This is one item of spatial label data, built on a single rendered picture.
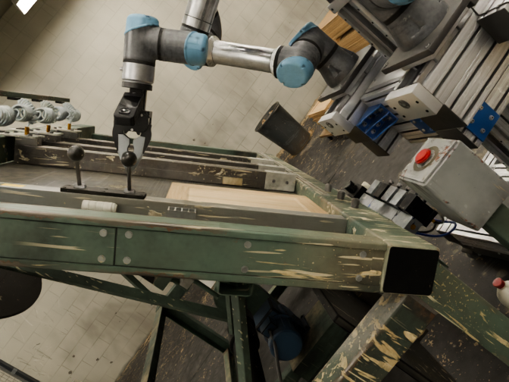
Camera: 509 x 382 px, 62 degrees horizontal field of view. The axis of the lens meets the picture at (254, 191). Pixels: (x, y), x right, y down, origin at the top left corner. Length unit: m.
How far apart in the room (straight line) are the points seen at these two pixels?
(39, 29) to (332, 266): 6.50
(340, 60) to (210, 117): 5.19
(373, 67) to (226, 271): 1.06
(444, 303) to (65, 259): 0.79
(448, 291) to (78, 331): 6.40
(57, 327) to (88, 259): 6.24
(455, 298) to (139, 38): 0.91
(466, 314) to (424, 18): 0.71
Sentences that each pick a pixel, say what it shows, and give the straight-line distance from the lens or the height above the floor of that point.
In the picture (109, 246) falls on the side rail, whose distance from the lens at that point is 0.88.
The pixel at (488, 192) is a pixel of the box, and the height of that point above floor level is 0.80.
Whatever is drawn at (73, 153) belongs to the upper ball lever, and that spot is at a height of 1.55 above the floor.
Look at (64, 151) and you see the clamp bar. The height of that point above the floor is 1.69.
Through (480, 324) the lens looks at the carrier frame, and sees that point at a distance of 1.12.
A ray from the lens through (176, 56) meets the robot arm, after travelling 1.06.
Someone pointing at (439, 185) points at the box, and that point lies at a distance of 0.96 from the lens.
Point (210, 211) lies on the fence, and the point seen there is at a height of 1.21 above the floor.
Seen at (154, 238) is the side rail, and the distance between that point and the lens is 0.86.
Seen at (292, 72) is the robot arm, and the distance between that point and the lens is 1.53.
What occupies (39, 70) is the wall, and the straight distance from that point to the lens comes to 6.96.
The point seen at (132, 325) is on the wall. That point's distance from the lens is 7.01.
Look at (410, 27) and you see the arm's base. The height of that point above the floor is 1.08.
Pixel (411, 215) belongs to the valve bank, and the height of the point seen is 0.74.
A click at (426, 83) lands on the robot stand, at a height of 0.97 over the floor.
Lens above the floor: 1.37
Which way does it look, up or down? 12 degrees down
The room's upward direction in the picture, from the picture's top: 53 degrees counter-clockwise
